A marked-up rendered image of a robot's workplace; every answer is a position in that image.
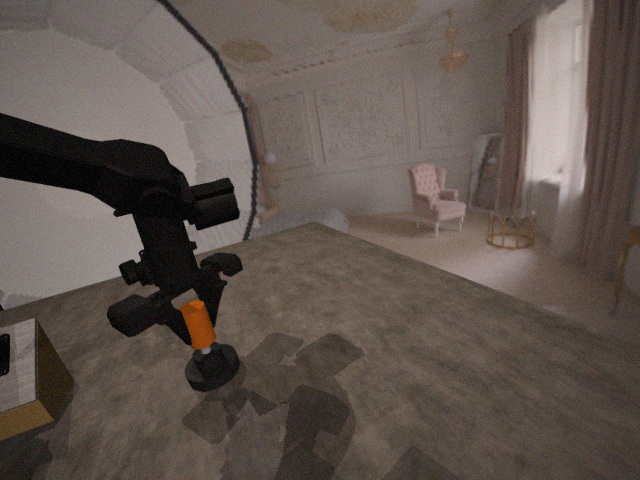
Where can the orange knob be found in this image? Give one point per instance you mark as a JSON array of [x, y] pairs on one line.
[[199, 324]]

